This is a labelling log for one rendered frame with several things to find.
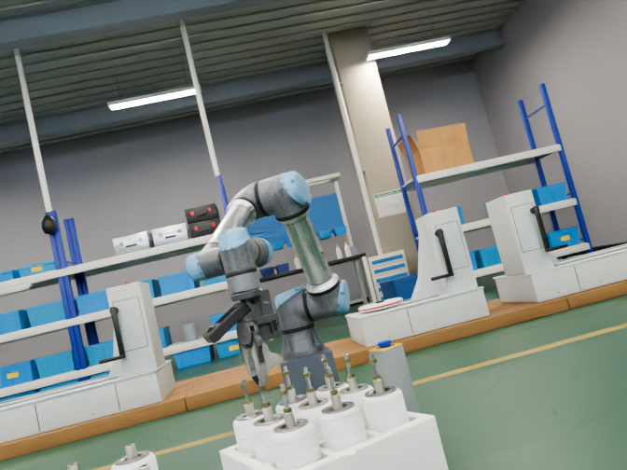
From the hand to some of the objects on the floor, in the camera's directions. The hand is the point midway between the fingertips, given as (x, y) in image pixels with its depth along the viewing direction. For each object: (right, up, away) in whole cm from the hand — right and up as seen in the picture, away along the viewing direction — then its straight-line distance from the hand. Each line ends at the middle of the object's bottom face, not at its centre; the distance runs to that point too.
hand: (257, 380), depth 126 cm
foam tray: (+19, -32, +3) cm, 37 cm away
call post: (+40, -28, +24) cm, 55 cm away
